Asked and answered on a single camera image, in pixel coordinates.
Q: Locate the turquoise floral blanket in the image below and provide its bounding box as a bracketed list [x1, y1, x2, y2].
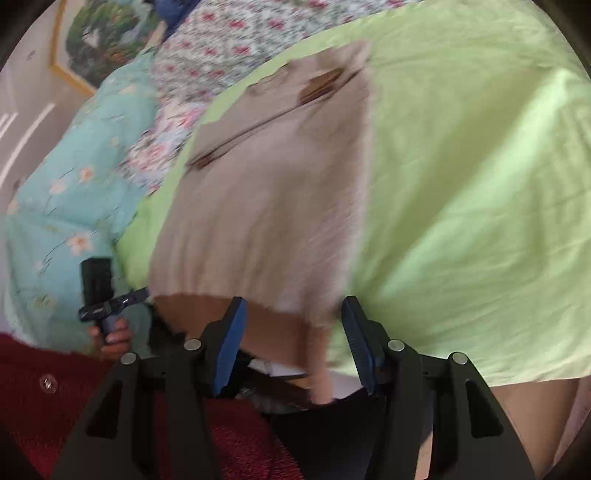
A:
[2, 48, 160, 356]

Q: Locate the person's left hand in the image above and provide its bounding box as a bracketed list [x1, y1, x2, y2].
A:
[89, 318, 131, 361]

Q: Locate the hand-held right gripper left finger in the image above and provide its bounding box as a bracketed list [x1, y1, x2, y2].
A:
[50, 296, 249, 480]

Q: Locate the dark blue cloth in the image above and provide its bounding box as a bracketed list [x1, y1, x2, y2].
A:
[153, 0, 200, 27]

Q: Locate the dark red knitted sweater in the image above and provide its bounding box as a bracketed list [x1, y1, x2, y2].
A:
[0, 332, 303, 480]

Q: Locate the framed landscape painting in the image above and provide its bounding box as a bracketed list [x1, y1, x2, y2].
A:
[49, 0, 163, 97]

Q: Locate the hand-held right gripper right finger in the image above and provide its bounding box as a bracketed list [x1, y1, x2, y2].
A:
[341, 295, 536, 480]

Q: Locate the beige small garment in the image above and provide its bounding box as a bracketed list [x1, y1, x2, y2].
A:
[148, 41, 376, 406]

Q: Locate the light green bed sheet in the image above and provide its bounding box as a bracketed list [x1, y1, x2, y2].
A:
[115, 0, 591, 387]

